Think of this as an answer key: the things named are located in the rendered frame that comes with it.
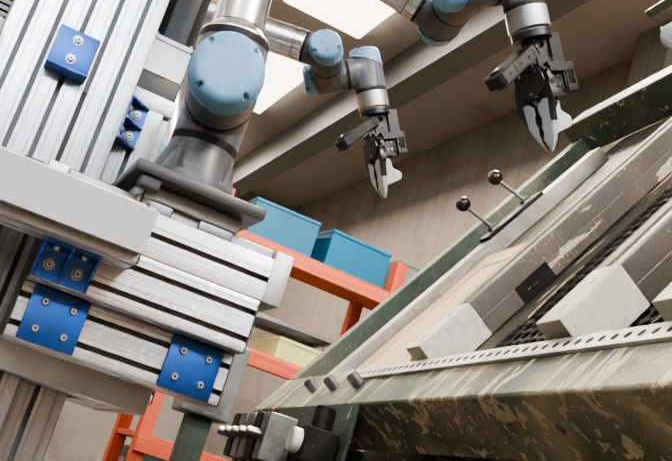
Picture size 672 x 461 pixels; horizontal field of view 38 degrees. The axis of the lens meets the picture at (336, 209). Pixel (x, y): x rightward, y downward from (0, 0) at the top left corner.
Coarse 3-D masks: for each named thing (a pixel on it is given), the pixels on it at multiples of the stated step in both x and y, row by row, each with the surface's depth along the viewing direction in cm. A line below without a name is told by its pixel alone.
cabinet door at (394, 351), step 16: (496, 256) 226; (480, 272) 223; (464, 288) 219; (432, 304) 225; (448, 304) 215; (416, 320) 221; (432, 320) 211; (400, 336) 217; (416, 336) 207; (384, 352) 214; (400, 352) 203
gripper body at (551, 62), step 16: (528, 32) 169; (544, 32) 170; (544, 48) 172; (560, 48) 173; (544, 64) 169; (560, 64) 170; (528, 80) 170; (544, 80) 167; (560, 80) 171; (576, 80) 171; (528, 96) 171; (560, 96) 175
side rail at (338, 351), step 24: (576, 144) 280; (552, 168) 276; (528, 192) 272; (504, 216) 268; (456, 240) 266; (432, 264) 258; (408, 288) 254; (384, 312) 250; (360, 336) 247; (312, 360) 247; (336, 360) 244
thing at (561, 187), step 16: (592, 160) 252; (560, 176) 253; (576, 176) 249; (544, 192) 247; (560, 192) 247; (528, 208) 243; (544, 208) 244; (512, 224) 240; (528, 224) 242; (496, 240) 238; (512, 240) 239; (480, 256) 236; (448, 272) 236; (464, 272) 233; (432, 288) 231; (448, 288) 231; (416, 304) 228; (400, 320) 225; (384, 336) 223; (368, 352) 221; (336, 368) 221; (352, 368) 219
